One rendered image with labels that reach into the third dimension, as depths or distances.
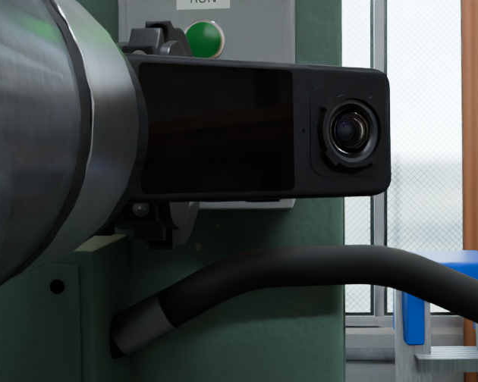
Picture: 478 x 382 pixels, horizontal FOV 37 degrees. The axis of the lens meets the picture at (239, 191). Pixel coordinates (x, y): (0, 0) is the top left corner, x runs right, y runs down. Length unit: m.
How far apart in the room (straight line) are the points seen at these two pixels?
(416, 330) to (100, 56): 1.20
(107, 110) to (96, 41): 0.02
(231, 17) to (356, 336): 1.66
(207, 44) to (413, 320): 0.98
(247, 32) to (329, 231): 0.14
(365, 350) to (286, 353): 1.54
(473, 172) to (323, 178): 1.65
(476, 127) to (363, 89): 1.65
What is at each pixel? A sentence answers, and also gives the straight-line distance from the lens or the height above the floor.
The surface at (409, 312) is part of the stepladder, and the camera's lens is 1.32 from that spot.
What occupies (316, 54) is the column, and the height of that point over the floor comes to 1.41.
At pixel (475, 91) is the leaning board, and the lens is 1.91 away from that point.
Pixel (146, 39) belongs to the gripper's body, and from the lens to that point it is 0.26.
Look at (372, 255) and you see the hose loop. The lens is 0.43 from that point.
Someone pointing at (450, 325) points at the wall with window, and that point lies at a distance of 2.13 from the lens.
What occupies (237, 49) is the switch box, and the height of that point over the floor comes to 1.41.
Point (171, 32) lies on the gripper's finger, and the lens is 0.29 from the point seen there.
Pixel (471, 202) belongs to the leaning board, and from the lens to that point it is 1.89.
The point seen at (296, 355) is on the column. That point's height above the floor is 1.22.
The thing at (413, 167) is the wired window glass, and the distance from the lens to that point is 2.06.
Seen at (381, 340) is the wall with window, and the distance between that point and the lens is 2.03.
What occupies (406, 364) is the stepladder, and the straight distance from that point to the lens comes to 1.37.
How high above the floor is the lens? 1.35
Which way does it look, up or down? 3 degrees down
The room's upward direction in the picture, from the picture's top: 1 degrees counter-clockwise
